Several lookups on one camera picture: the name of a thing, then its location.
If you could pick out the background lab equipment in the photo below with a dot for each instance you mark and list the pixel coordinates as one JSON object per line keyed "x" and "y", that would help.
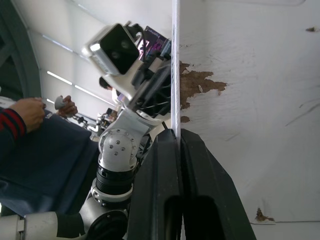
{"x": 100, "y": 122}

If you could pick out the dark grey arched beam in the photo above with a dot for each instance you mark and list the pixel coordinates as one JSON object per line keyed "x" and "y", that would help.
{"x": 22, "y": 50}

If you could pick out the black haired background person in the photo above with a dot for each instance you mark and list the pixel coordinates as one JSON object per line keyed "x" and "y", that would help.
{"x": 105, "y": 83}

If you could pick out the small grey handheld object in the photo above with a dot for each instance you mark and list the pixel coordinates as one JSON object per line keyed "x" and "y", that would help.
{"x": 59, "y": 102}

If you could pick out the ceiling light strip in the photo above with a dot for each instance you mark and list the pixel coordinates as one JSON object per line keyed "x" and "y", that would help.
{"x": 91, "y": 92}
{"x": 60, "y": 77}

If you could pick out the white robot head camera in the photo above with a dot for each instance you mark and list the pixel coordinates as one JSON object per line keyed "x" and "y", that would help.
{"x": 117, "y": 50}

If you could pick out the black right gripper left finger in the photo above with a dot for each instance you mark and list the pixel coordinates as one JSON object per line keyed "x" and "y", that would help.
{"x": 155, "y": 195}

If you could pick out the black and white robot torso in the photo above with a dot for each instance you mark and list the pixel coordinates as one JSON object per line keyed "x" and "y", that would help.
{"x": 155, "y": 87}

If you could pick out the bare person hand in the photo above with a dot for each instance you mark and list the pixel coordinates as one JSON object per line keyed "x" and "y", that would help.
{"x": 27, "y": 112}
{"x": 69, "y": 107}

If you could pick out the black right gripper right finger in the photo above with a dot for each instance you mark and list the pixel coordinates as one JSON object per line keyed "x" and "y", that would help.
{"x": 212, "y": 180}

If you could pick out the navy blue cloth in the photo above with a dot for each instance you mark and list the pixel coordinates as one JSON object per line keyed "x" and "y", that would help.
{"x": 45, "y": 162}

